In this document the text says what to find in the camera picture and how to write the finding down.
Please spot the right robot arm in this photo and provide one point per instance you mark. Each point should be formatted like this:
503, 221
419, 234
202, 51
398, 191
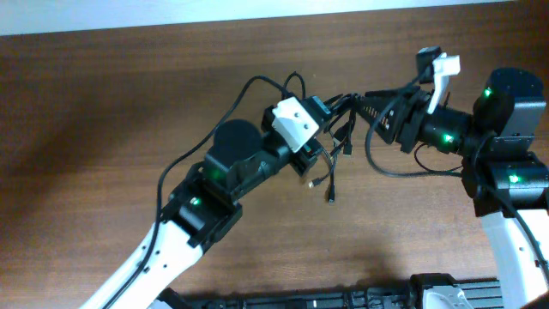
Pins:
521, 283

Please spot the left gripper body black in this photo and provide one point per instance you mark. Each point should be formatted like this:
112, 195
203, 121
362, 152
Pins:
302, 158

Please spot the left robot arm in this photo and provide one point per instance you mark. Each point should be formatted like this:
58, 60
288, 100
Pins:
205, 205

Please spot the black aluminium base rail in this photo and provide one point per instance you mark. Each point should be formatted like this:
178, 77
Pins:
431, 290

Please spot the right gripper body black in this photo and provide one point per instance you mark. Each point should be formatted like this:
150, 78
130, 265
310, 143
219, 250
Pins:
408, 118

